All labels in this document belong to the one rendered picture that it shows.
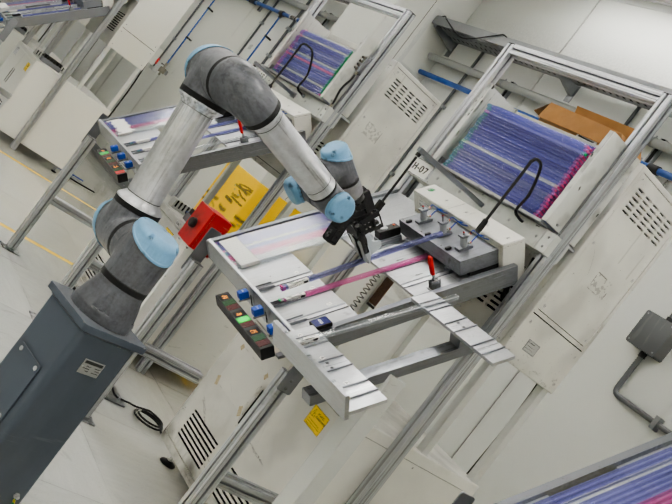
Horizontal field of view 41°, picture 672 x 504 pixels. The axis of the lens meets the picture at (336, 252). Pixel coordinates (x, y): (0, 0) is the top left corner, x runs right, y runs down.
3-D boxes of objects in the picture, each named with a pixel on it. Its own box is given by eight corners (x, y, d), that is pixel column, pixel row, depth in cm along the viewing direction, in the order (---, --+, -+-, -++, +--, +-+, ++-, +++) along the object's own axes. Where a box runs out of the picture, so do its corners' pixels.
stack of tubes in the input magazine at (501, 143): (536, 216, 263) (593, 143, 262) (441, 163, 304) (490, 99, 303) (558, 237, 270) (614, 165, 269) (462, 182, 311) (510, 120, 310)
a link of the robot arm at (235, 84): (259, 59, 187) (368, 203, 219) (236, 45, 195) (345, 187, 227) (219, 97, 186) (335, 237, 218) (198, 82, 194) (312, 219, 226)
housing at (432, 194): (502, 287, 265) (502, 245, 259) (414, 227, 305) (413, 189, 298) (524, 280, 268) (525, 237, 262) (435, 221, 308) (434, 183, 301)
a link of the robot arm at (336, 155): (311, 150, 231) (338, 134, 234) (323, 185, 237) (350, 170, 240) (325, 158, 225) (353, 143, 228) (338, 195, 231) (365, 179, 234)
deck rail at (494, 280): (298, 359, 238) (296, 339, 235) (295, 355, 240) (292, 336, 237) (517, 283, 265) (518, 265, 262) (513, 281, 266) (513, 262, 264)
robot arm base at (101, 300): (89, 322, 189) (117, 285, 188) (60, 285, 198) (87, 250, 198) (139, 343, 200) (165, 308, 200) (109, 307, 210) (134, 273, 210)
